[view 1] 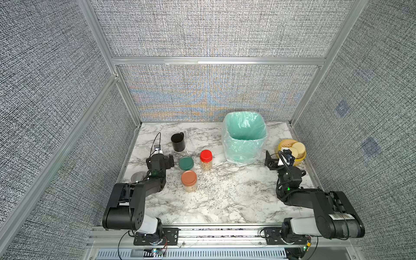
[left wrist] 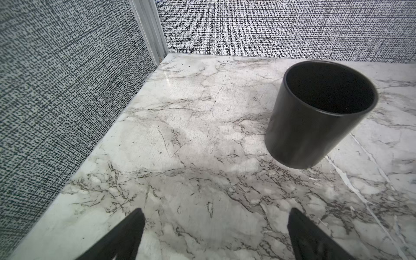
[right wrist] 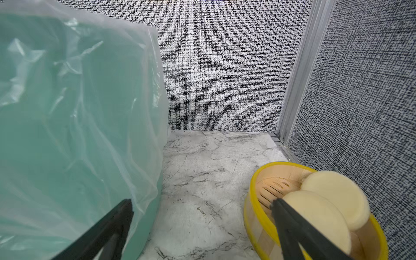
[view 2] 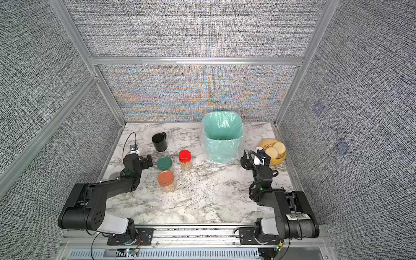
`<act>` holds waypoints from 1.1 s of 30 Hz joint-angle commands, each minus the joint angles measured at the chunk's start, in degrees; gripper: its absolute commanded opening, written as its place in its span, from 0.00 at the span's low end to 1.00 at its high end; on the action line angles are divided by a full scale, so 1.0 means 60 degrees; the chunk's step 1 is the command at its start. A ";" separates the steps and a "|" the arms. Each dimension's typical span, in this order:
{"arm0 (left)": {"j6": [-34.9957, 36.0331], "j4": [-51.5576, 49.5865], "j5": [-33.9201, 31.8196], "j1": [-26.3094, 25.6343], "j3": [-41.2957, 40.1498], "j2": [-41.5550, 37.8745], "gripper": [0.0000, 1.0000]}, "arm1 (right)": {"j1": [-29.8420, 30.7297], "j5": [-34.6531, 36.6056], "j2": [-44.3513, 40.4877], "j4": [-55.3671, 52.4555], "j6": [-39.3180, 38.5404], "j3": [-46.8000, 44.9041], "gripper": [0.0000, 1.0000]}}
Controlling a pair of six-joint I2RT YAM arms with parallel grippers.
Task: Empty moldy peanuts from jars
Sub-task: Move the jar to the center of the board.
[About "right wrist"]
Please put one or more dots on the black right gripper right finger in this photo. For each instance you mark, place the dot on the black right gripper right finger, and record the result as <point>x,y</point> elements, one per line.
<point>296,236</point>

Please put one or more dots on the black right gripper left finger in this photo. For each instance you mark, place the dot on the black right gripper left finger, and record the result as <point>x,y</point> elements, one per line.
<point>106,239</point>

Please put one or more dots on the pale round bun, front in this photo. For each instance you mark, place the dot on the pale round bun, front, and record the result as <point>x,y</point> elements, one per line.
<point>322,215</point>

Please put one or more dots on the pale round bun, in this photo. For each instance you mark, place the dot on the pale round bun,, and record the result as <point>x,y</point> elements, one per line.
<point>344,193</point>
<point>322,215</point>

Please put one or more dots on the yellow bamboo steamer basket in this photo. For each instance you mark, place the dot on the yellow bamboo steamer basket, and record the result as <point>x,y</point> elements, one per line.
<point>276,179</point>

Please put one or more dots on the pale round bun, rear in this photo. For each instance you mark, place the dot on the pale round bun, rear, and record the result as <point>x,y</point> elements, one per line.
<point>344,193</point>

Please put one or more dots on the green trash bin with liner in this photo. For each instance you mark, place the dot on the green trash bin with liner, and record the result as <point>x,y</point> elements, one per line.
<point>84,120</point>

